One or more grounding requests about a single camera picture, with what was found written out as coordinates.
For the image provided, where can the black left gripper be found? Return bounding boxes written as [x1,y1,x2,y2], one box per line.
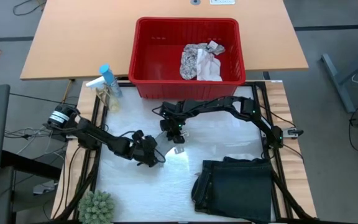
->
[131,130,168,167]

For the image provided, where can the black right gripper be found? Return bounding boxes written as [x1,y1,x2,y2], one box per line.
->
[159,101,188,145]

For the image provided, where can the small grey cloth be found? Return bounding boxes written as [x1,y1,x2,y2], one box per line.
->
[154,130,186,159]

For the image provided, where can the white leaf-print garment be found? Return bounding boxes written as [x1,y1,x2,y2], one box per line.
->
[180,40,226,81]

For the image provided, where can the dark blue denim jeans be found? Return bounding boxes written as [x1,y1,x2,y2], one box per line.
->
[191,156,275,224]

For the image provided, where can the red plastic laundry bin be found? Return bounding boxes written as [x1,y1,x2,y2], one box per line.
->
[128,17,247,101]

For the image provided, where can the white table mat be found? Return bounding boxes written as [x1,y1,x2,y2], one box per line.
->
[94,85,276,222]

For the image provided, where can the plain white garment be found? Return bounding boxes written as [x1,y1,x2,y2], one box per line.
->
[196,49,223,82]

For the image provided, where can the green artificial plant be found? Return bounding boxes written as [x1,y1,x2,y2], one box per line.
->
[78,189,116,224]

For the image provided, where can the blue capped bottle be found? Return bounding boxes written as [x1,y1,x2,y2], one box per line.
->
[99,63,123,97]

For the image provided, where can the black side stand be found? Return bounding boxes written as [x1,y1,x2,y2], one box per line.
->
[0,151,62,224]

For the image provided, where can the light wooden desk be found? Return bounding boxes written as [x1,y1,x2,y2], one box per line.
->
[19,0,310,81]

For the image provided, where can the white power strip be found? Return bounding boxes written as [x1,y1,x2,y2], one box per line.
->
[209,0,236,6]

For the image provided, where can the grey metal desk leg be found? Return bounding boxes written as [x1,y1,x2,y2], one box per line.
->
[321,40,358,113]

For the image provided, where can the black aluminium table frame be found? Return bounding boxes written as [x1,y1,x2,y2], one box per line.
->
[73,81,319,224]

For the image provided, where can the black looped floor cable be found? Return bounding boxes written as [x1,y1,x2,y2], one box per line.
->
[12,0,48,16]

